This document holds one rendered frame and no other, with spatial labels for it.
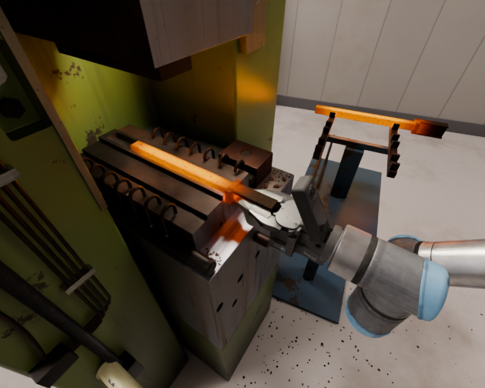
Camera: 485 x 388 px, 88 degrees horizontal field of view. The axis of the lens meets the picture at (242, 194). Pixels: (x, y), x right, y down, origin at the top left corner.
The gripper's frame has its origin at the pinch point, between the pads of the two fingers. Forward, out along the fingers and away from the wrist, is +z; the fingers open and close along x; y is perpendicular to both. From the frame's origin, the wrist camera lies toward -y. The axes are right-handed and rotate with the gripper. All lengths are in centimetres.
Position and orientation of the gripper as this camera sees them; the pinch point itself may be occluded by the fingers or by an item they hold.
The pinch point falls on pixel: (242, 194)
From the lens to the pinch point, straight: 51.9
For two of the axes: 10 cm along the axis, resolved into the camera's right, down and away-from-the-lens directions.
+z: -8.4, -3.9, 3.8
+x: 5.5, -5.8, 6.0
